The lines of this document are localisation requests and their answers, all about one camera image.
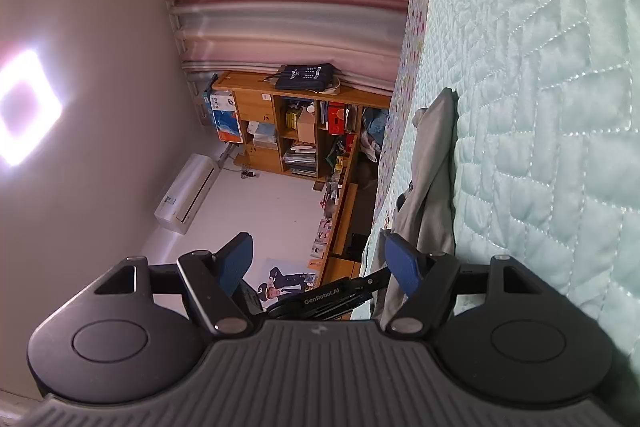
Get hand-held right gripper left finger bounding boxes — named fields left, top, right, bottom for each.
left=94, top=233, right=255, bottom=337

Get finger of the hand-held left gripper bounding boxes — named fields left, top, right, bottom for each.
left=356, top=267, right=394, bottom=295

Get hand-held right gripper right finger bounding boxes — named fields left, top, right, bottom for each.
left=384, top=235, right=543, bottom=337

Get grey t-shirt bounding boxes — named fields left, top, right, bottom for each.
left=372, top=87, right=458, bottom=330

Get wooden desk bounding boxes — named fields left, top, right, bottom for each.
left=310, top=157, right=382, bottom=288

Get white air conditioner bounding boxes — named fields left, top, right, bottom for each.
left=154, top=153, right=221, bottom=236

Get blue cloth bag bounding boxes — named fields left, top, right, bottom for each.
left=360, top=107, right=391, bottom=164

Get blue orange box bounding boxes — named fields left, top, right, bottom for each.
left=202, top=89, right=245, bottom=143

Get wooden bookshelf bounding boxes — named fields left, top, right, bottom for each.
left=210, top=72, right=393, bottom=180

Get navy tote bag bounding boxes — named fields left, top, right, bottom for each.
left=272, top=63, right=342, bottom=96

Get bee print quilted blanket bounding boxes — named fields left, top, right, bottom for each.
left=350, top=0, right=640, bottom=388

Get pink curtain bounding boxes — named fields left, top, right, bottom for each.
left=167, top=0, right=412, bottom=94

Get purple floral bedsheet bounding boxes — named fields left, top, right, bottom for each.
left=390, top=0, right=442, bottom=118

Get ceiling light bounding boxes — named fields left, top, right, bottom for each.
left=0, top=49, right=64, bottom=168

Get wall poster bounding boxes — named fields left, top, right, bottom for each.
left=255, top=259, right=319, bottom=308

